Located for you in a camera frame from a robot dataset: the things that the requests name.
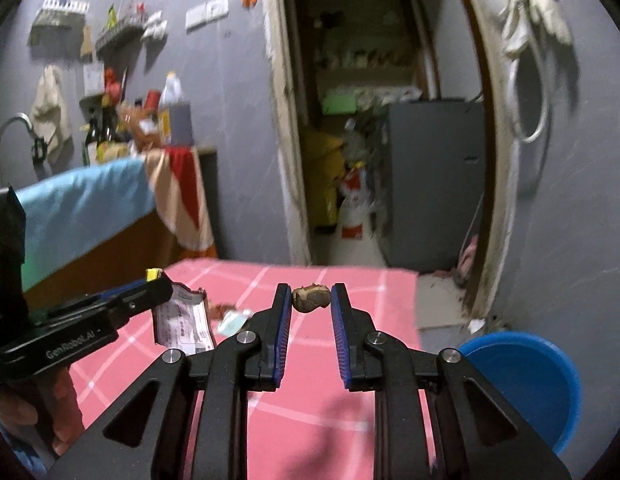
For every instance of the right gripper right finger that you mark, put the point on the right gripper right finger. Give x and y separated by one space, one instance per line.
436 415

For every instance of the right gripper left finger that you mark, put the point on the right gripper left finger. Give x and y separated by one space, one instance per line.
187 414

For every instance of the yellow seasoning wrapper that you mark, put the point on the yellow seasoning wrapper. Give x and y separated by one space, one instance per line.
152 274

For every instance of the beige shell-like trash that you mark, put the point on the beige shell-like trash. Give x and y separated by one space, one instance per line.
309 298

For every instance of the person's left hand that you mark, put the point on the person's left hand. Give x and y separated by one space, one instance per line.
61 403

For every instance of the blue plastic bucket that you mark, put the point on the blue plastic bucket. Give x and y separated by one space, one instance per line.
536 377

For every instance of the light blue towel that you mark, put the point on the light blue towel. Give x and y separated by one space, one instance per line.
70 214

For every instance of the pink checked tablecloth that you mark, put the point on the pink checked tablecloth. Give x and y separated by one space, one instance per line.
311 427

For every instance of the metal faucet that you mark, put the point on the metal faucet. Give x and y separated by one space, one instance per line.
23 152

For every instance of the red beige striped cloth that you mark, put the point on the red beige striped cloth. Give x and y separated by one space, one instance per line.
176 180

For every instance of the hanging beige rag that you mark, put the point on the hanging beige rag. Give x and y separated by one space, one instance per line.
49 112

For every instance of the large oil jug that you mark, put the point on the large oil jug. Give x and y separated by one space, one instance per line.
174 113

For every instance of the red cup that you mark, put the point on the red cup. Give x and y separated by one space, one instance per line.
152 100

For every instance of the grey washing machine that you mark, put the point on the grey washing machine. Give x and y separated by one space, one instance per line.
433 182

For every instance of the yellow bag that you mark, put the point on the yellow bag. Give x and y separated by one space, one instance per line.
323 171

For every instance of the white rubber gloves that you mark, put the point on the white rubber gloves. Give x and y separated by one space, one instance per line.
523 20

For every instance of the wall wire shelf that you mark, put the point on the wall wire shelf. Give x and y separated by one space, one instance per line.
128 28

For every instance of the white wall switch panel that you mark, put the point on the white wall switch panel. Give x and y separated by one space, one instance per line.
205 13

